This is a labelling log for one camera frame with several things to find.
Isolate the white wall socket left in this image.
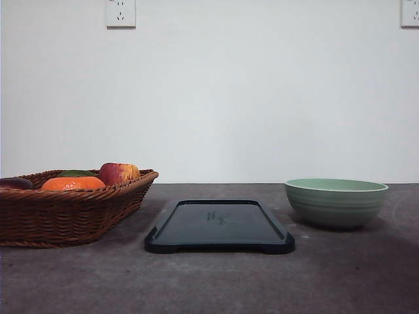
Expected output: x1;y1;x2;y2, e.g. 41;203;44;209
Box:
105;0;136;30

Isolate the black rectangular tray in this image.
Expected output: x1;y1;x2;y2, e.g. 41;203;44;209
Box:
144;200;295;254

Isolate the white wall socket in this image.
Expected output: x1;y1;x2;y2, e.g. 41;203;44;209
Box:
105;0;136;30
401;0;419;27

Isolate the orange tangerine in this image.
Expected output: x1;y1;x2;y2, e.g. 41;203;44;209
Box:
41;177;106;190

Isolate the red yellow apple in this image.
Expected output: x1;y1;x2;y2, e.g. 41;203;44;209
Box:
99;162;140;185

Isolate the dark purple fruit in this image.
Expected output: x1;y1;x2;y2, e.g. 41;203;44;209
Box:
0;177;33;189

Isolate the brown wicker basket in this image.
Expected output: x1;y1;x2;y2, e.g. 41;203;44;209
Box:
0;169;159;248

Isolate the white wall socket right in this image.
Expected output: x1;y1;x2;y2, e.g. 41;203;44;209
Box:
401;0;419;27

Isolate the green ceramic bowl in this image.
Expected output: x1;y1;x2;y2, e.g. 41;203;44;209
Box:
285;178;388;230

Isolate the green fruit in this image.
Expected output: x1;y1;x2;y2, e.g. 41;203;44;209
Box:
57;169;95;177

